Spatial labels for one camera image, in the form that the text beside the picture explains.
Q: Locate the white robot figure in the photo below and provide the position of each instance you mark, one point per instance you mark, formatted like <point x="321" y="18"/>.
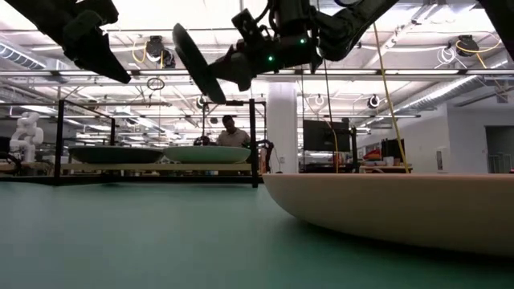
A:
<point x="26" y="136"/>

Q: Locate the beige bowl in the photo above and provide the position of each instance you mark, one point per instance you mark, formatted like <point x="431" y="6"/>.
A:
<point x="401" y="208"/>

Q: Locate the long ceiling light strip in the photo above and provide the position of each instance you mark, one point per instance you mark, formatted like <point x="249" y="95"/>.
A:
<point x="361" y="72"/>

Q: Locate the red object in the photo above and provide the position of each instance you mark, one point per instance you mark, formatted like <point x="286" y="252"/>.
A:
<point x="372" y="155"/>

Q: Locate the large black monitor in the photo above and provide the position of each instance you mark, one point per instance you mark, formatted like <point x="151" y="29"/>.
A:
<point x="321" y="136"/>

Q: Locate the person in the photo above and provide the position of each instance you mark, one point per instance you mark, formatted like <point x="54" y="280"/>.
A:
<point x="233" y="138"/>

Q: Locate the green round plate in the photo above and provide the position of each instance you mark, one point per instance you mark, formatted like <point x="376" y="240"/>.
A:
<point x="206" y="154"/>

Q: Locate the silver ventilation duct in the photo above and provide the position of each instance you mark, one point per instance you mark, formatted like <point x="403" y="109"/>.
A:
<point x="441" y="94"/>

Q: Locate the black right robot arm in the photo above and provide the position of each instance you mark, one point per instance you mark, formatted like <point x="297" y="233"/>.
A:
<point x="353" y="24"/>

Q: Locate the dark round plate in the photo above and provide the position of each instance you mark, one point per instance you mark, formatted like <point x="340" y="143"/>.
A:
<point x="114" y="154"/>

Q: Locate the black background robot arm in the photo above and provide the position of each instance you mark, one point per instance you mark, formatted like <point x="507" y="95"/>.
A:
<point x="202" y="140"/>
<point x="267" y="150"/>

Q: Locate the small black monitor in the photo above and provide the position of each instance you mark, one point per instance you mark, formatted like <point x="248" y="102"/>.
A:
<point x="391" y="149"/>

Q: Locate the green table mat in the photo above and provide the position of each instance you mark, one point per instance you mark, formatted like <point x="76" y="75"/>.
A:
<point x="160" y="241"/>

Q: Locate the black aluminium table frame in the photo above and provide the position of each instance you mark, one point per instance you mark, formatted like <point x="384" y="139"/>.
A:
<point x="120" y="180"/>

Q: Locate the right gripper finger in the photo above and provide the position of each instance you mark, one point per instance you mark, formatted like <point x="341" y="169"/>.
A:
<point x="235" y="64"/>
<point x="244" y="83"/>

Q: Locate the white round pillar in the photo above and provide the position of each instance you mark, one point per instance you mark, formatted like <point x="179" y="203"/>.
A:
<point x="282" y="120"/>

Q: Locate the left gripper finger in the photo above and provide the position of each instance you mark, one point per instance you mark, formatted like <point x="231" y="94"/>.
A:
<point x="86" y="58"/>
<point x="105" y="54"/>

